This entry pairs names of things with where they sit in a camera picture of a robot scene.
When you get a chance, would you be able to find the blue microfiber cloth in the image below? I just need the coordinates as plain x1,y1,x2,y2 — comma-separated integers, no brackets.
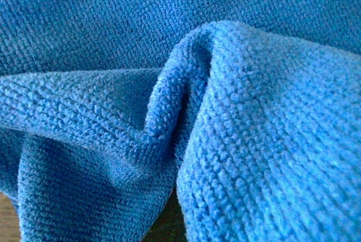
1,0,360,241

